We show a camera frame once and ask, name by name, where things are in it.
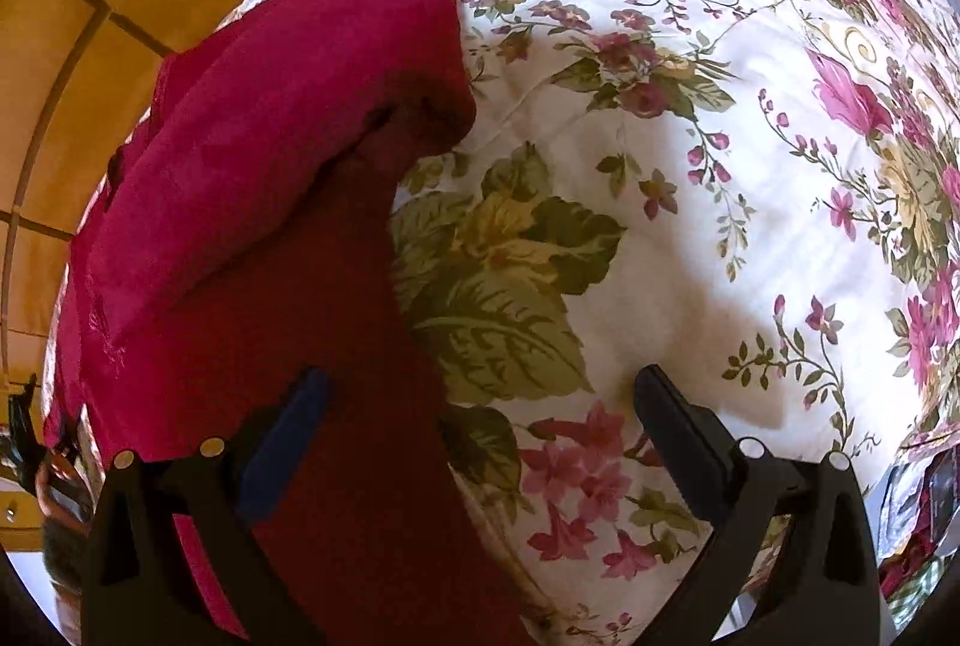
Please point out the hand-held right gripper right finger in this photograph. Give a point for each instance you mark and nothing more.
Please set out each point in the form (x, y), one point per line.
(679, 440)

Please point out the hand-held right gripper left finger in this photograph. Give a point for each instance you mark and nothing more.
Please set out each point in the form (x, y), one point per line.
(289, 440)

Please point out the dark red garment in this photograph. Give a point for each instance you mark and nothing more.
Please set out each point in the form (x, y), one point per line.
(285, 256)

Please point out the dark red cloth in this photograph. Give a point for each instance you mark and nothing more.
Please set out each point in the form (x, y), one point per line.
(919, 563)

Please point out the floral bed quilt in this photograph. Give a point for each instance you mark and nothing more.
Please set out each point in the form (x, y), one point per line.
(675, 166)

